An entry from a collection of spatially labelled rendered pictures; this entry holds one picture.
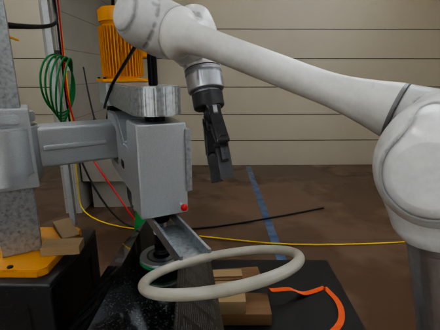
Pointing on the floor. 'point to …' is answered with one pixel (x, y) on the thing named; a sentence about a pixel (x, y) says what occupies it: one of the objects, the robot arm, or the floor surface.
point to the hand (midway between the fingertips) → (220, 175)
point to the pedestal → (51, 292)
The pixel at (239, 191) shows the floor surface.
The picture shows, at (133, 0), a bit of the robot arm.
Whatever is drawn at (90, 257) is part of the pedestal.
